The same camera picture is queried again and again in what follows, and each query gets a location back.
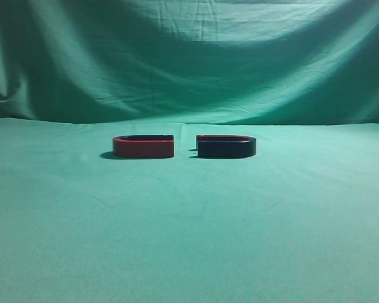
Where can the red horseshoe magnet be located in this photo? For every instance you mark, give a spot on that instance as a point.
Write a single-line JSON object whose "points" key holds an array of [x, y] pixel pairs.
{"points": [[143, 146]]}

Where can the green backdrop cloth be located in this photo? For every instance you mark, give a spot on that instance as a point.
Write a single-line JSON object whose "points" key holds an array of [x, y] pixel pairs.
{"points": [[214, 62]]}

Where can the green table cloth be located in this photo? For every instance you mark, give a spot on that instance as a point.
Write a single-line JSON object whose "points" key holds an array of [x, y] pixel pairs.
{"points": [[297, 222]]}

